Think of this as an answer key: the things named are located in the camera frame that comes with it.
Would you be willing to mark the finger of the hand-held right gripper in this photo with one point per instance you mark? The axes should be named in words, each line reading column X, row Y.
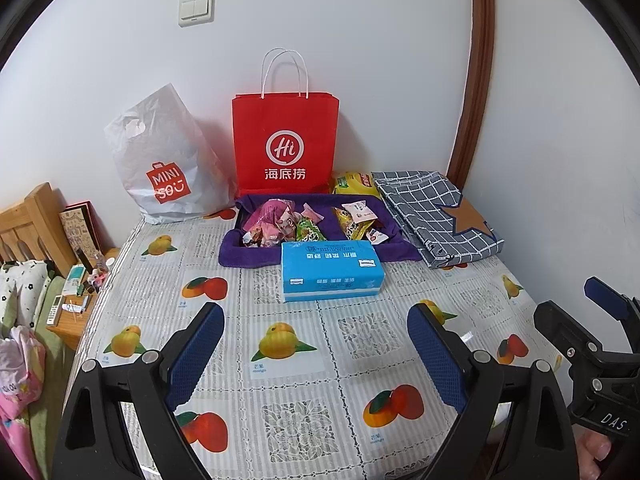
column 602, row 295
column 555, row 322

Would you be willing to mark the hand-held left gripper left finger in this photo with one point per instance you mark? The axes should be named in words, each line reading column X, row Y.
column 195, row 355

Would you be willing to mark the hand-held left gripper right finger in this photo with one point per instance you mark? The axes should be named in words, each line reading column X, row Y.
column 435, row 355

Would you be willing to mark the purple towel lined tray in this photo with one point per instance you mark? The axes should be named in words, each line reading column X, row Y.
column 240, row 256

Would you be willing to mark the small white red packet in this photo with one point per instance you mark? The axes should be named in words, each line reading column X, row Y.
column 377, row 236

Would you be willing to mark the mauve snack packet silver end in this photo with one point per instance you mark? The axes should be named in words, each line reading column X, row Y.
column 260, row 239

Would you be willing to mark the yellow snack packet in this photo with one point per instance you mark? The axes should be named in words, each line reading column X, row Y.
column 347, row 227

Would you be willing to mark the large pink snack packet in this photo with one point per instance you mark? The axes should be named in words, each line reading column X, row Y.
column 272, row 215

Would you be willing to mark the white bear print candy packet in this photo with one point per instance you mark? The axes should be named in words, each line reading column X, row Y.
column 361, row 211

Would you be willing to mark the green snack packet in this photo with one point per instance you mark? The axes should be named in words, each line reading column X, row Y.
column 310, row 231

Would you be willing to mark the small pink candy packet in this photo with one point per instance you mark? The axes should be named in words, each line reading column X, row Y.
column 313, row 211

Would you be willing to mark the person's right hand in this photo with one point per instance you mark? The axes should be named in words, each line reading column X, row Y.
column 592, row 452

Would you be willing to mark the fruit print tablecloth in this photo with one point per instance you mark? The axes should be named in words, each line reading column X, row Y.
column 350, row 335

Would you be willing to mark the small pink trinket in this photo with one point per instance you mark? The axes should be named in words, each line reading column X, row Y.
column 97, row 276

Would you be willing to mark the wooden nightstand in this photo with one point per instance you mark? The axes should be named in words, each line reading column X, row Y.
column 67, row 332

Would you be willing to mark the blue tissue pack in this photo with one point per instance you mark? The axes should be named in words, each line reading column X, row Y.
column 330, row 270

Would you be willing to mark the teal white small box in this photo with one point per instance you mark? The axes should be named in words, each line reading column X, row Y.
column 73, row 280

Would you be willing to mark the grey checked cloth with star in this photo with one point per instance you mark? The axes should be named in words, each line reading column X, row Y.
column 425, row 210

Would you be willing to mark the white remote control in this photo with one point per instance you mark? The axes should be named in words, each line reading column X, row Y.
column 55, row 310

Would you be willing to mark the green blanket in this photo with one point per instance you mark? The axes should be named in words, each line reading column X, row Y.
column 50, row 385

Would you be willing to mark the red book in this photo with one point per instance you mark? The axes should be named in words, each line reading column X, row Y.
column 99, row 230

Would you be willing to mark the patterned beige book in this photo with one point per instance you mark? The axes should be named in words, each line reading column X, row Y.
column 75, row 235

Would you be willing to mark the pink bedding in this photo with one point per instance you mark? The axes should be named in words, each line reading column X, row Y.
column 20, row 360

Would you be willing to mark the yellow snack bag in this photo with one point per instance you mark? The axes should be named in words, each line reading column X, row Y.
column 357, row 183

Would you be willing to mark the white floral pillow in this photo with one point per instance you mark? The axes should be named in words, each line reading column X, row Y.
column 20, row 285

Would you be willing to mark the white plastic bag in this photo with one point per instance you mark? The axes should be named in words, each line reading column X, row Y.
column 170, row 160

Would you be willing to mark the wooden bed headboard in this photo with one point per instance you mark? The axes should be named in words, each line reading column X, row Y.
column 40, row 220

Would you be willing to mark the red paper bag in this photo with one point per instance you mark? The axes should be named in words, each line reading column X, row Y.
column 285, row 120

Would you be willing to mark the wooden door frame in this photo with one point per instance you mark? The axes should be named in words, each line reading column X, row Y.
column 475, row 85

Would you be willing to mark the white light switch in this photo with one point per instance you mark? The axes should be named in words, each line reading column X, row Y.
column 196, row 9

